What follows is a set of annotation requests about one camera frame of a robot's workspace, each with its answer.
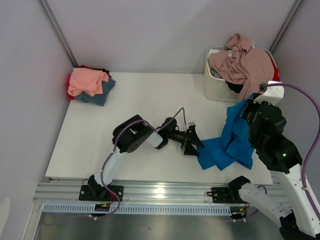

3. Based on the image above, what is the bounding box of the aluminium mounting rail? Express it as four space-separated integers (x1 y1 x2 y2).
32 178 227 206

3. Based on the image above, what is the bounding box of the white slotted cable duct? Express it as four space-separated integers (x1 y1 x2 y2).
42 203 232 216

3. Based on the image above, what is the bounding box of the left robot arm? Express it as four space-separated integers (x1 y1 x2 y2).
80 114 205 201

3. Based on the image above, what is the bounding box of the grey garment in basket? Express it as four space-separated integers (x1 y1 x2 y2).
210 68 222 79

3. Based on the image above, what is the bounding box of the blue t shirt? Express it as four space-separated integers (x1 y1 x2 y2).
197 99 254 171

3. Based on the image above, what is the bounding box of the salmon pink folded shirt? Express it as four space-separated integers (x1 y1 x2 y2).
67 67 110 98

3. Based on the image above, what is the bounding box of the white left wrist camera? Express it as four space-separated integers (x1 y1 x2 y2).
186 122 196 128

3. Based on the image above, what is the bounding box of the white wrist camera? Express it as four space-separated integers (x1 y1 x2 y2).
186 122 196 128
253 80 285 105

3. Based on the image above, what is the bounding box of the dusty pink shirt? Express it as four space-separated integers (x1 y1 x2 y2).
208 33 275 101

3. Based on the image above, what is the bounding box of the white laundry basket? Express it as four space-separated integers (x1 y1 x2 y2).
203 46 275 102

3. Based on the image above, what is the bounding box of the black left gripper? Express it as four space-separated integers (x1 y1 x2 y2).
166 126 204 157

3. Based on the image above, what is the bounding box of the left corner metal profile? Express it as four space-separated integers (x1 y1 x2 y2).
37 0 79 68

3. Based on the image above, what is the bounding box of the grey blue folded shirt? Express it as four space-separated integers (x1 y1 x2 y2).
75 78 116 107

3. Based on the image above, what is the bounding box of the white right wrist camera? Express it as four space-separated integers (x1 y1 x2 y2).
253 80 285 105

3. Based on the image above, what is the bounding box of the black folded shirt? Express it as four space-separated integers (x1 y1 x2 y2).
99 68 111 78

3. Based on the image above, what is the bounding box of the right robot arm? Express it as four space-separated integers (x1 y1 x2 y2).
227 99 320 240

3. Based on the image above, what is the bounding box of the corner metal profile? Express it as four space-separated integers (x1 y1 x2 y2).
37 0 79 68
269 0 306 54

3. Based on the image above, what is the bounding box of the red shirt in basket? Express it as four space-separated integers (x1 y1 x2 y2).
271 61 280 82

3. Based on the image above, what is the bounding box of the right corner metal profile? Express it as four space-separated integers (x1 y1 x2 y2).
269 0 306 54

